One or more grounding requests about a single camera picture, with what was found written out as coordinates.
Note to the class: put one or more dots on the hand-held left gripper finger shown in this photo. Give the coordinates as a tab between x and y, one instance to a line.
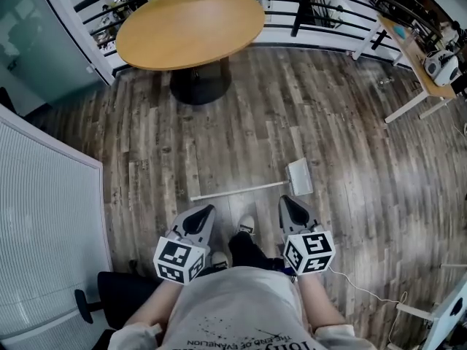
182	220
208	230

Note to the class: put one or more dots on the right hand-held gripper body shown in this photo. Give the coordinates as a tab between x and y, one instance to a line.
310	252

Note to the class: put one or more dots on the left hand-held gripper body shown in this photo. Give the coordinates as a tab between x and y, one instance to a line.
178	261

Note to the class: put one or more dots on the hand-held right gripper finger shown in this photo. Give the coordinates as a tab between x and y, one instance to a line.
283	215
309	217

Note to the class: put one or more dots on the person's left forearm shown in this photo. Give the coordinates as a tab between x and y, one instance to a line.
153	305

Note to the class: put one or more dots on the person's right forearm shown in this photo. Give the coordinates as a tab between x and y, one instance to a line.
317	301

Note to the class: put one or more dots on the white stand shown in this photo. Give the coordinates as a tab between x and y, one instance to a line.
443	319

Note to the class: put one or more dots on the person's white shoe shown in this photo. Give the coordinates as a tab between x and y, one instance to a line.
219	259
247	225

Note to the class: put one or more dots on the person's black trousers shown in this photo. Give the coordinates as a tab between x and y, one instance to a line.
250	250

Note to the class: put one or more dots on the black office chair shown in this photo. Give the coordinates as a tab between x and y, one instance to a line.
120	297

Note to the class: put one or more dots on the person's grey printed shirt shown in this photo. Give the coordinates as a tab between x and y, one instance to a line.
233	305

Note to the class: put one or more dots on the white ribbed cabinet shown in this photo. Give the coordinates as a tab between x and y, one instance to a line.
44	213

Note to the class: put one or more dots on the wooden desk white legs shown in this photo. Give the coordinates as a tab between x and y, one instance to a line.
419	60

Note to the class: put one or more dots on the round wooden table black base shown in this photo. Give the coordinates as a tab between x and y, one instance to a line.
189	27

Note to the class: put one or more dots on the white headset device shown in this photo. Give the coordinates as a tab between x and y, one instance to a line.
439	67

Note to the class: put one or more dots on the teal object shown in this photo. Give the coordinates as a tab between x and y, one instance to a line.
400	32

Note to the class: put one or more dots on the black pillar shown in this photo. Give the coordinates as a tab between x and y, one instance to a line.
302	2

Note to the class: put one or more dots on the black metal railing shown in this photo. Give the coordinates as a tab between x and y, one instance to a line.
328	4

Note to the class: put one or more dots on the frosted glass partition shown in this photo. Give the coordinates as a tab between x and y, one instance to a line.
40	42

